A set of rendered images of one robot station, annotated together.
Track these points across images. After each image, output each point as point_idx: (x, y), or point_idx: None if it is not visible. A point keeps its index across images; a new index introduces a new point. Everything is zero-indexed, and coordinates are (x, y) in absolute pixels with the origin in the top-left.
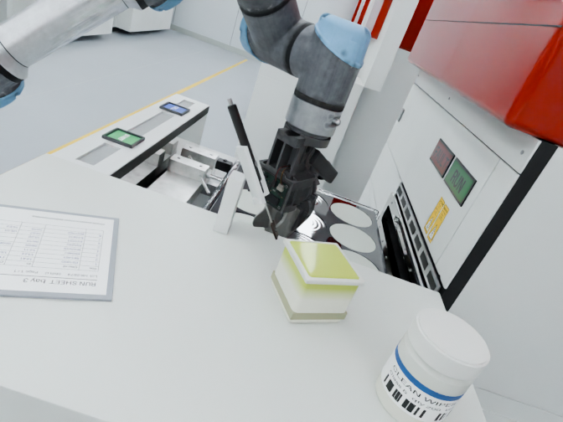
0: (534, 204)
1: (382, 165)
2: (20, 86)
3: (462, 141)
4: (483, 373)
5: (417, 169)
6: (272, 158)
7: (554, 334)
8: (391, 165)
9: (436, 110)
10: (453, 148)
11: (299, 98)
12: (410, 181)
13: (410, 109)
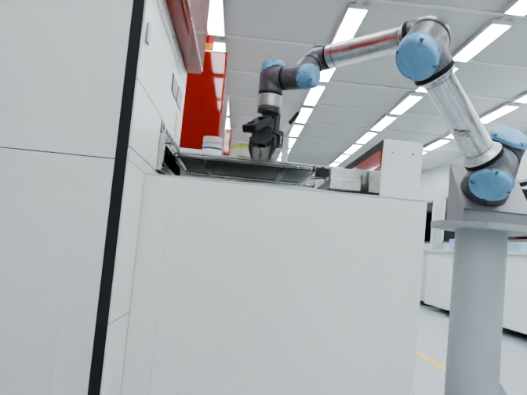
0: None
1: (142, 116)
2: (472, 174)
3: (178, 75)
4: None
5: (167, 101)
6: (278, 128)
7: None
8: (151, 110)
9: (169, 45)
10: (176, 80)
11: (278, 97)
12: (165, 114)
13: (154, 29)
